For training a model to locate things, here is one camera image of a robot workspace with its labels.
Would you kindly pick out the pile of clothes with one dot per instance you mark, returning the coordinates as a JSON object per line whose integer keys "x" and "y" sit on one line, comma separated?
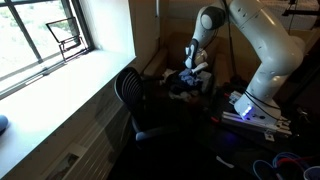
{"x": 176, "y": 87}

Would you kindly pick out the white wall radiator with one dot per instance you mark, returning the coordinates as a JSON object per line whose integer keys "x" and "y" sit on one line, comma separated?
{"x": 96, "y": 150}

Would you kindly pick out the white box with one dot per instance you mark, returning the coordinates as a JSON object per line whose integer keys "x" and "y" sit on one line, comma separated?
{"x": 235, "y": 97}

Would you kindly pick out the aluminium robot base mount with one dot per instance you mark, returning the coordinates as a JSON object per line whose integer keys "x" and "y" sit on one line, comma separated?
{"x": 253, "y": 125}

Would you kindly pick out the white cup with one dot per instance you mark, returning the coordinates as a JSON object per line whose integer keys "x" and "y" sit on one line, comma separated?
{"x": 312, "y": 173}

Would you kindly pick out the black camera stand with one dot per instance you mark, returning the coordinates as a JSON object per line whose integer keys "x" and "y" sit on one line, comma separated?
{"x": 291, "y": 11}

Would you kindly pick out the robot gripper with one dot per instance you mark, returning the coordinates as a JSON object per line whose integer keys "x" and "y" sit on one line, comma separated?
{"x": 191, "y": 53}

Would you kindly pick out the black office chair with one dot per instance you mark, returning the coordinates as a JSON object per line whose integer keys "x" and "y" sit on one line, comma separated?
{"x": 128, "y": 86}

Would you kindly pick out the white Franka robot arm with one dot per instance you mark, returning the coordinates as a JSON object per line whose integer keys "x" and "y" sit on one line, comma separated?
{"x": 266, "y": 40}

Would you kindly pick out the blue striped shirt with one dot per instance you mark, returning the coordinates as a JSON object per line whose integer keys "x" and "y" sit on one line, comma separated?
{"x": 188, "y": 80}

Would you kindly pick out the rounded blue object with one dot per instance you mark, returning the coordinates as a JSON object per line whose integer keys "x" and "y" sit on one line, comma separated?
{"x": 2, "y": 122}

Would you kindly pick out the black metal frame stand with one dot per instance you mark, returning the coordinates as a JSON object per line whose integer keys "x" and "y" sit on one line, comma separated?
{"x": 63, "y": 30}

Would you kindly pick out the brown cardboard box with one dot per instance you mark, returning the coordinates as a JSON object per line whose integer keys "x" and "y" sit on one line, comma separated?
{"x": 173, "y": 43}

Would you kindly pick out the white tape strip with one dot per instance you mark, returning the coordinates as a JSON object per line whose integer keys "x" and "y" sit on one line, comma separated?
{"x": 225, "y": 162}

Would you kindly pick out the dark window frame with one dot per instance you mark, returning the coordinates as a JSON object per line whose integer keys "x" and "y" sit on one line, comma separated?
{"x": 26, "y": 33}

